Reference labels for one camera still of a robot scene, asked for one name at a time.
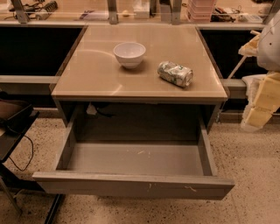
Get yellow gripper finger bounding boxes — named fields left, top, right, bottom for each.
left=238, top=30, right=261, bottom=57
left=241, top=73, right=280, bottom=132

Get crushed 7up can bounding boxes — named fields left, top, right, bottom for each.
left=157, top=61, right=193, bottom=88

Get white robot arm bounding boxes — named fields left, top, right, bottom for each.
left=238, top=10, right=280, bottom=132

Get open grey top drawer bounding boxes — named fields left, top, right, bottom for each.
left=33, top=115, right=235, bottom=200

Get white curved cover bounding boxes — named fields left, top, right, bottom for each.
left=241, top=74, right=265, bottom=97

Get pink stacked bins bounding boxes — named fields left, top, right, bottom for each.
left=186, top=0, right=217, bottom=23

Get white ceramic bowl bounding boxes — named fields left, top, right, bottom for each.
left=113, top=42, right=146, bottom=68

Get tan top cabinet desk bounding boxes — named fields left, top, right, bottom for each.
left=52, top=24, right=228, bottom=123

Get black tray stand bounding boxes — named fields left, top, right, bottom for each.
left=0, top=90, right=64, bottom=224

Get white-handled stick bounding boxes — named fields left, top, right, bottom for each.
left=227, top=55, right=247, bottom=79

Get black cable on floor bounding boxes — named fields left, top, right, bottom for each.
left=8, top=134, right=35, bottom=172

